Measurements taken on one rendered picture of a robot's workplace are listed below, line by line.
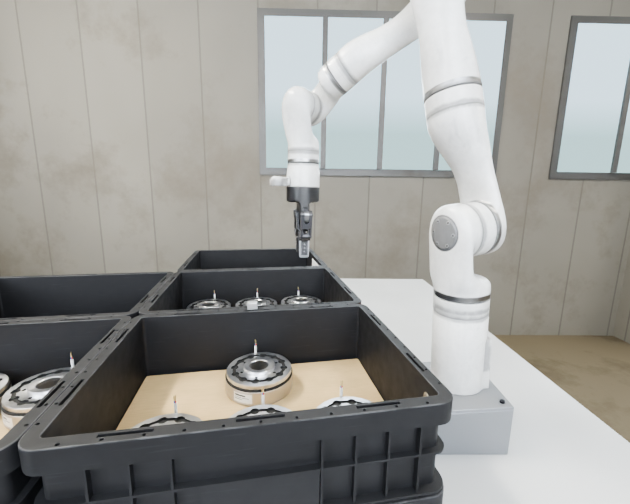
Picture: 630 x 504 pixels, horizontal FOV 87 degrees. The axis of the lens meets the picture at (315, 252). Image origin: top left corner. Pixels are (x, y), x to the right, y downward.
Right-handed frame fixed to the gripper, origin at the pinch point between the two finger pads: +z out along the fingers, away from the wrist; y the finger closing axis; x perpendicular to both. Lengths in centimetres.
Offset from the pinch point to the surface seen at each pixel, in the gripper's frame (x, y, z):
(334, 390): -1.3, -30.1, 17.3
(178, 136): 65, 184, -49
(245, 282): 13.6, 9.5, 10.6
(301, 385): 3.6, -28.0, 17.3
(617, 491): -42, -42, 30
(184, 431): 17, -49, 7
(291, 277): 1.5, 9.7, 9.6
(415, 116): -101, 156, -66
